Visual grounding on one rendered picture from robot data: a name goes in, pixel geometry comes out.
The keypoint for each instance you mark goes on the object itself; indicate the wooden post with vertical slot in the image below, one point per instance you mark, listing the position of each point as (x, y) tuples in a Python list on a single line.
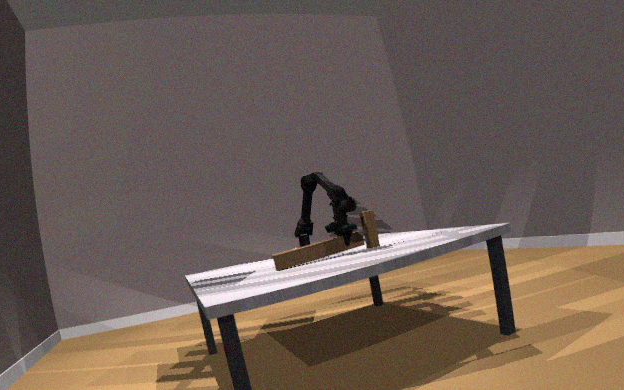
[(369, 226)]

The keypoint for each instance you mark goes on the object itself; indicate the brown wooden board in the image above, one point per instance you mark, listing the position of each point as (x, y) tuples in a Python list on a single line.
[(315, 251)]

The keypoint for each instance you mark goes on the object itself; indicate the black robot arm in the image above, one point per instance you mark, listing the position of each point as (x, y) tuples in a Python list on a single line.
[(340, 201)]

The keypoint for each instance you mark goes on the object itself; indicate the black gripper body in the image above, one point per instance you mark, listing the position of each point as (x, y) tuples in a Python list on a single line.
[(345, 226)]

